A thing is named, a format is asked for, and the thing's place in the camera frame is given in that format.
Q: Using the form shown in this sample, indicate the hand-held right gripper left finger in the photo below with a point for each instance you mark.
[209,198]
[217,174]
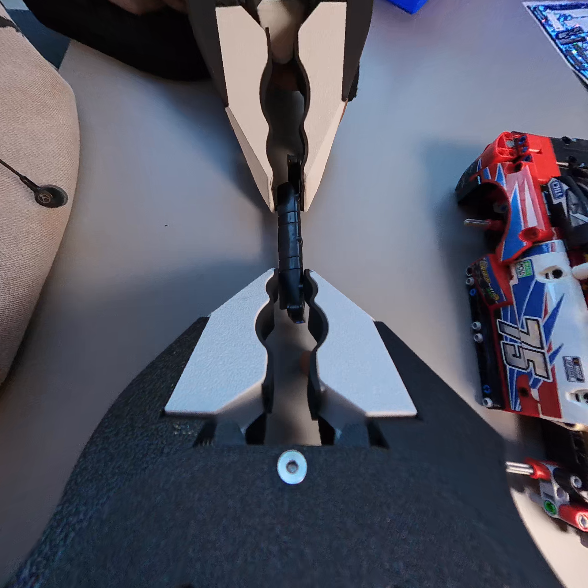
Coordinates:
[220,367]

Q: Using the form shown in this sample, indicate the red white lego race car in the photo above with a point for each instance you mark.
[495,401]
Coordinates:
[528,298]

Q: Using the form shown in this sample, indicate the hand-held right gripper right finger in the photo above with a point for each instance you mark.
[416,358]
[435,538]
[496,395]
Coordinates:
[367,367]

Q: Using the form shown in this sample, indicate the person's beige sweatshirt torso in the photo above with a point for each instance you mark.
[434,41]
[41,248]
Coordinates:
[32,183]

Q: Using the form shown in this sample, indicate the long black lego axle assembly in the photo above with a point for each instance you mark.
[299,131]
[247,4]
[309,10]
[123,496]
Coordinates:
[289,239]

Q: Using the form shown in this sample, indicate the holographic sticker sheet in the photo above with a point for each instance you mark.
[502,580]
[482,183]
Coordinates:
[565,36]

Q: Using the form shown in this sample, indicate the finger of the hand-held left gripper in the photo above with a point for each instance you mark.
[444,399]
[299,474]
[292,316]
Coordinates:
[243,92]
[324,92]

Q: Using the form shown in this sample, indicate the blue plastic bin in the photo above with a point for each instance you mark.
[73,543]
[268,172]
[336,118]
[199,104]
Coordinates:
[406,4]

